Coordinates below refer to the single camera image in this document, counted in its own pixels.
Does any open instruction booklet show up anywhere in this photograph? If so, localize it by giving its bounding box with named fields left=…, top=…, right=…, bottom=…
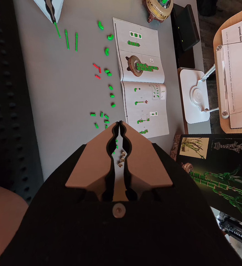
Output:
left=112, top=17, right=170, bottom=139

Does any black perforated chair armrest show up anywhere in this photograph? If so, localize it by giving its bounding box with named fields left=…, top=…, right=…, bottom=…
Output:
left=0, top=0, right=45, bottom=205

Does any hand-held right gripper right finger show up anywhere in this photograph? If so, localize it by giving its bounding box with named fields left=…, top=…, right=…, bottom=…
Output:
left=120, top=121, right=174, bottom=201

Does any person's left forearm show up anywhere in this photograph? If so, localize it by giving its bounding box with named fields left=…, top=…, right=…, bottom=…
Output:
left=0, top=183, right=29, bottom=266

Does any black coiled cable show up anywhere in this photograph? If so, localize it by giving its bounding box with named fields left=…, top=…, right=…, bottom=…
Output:
left=218, top=212, right=242, bottom=245

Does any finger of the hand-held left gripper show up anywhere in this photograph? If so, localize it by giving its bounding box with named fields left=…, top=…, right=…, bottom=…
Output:
left=50, top=0, right=64, bottom=24
left=33, top=0, right=55, bottom=24

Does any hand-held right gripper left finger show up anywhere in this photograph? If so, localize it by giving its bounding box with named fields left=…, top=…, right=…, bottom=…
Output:
left=64, top=121, right=120, bottom=201

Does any printed instruction sheet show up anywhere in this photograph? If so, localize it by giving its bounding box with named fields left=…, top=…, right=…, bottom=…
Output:
left=221, top=14, right=242, bottom=129

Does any black chair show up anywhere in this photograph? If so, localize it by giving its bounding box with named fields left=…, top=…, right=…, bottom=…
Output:
left=170, top=3, right=201, bottom=70

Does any white document stand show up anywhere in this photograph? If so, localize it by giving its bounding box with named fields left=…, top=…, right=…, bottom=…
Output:
left=179, top=44, right=230, bottom=125

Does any green bamboo brick model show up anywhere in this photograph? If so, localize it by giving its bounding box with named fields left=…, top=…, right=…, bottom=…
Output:
left=142, top=0, right=174, bottom=23

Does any black bamboo-print cardboard box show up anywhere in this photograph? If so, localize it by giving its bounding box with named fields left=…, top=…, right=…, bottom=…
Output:
left=170, top=133, right=242, bottom=222

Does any wooden board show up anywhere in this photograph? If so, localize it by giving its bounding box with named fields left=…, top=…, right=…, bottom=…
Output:
left=213, top=4, right=242, bottom=134

